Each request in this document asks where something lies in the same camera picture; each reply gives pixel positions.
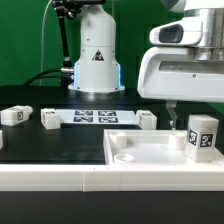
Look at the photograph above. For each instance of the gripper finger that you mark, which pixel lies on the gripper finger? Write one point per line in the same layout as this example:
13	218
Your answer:
170	106

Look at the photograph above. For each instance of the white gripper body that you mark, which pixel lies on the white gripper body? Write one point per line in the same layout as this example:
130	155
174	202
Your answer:
186	62

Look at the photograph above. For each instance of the white square tabletop part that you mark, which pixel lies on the white square tabletop part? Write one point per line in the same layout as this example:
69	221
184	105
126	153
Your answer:
138	148

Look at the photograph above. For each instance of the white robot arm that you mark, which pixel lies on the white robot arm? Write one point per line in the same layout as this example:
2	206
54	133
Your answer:
97	72

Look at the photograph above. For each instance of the white sheet with markers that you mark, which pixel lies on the white sheet with markers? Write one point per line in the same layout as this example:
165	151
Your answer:
97	117

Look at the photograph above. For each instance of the white obstacle fence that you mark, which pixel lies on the white obstacle fence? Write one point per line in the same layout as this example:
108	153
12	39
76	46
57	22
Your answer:
126	177

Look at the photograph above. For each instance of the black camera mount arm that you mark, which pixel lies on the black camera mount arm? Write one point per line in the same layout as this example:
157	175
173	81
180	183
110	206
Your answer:
69	9

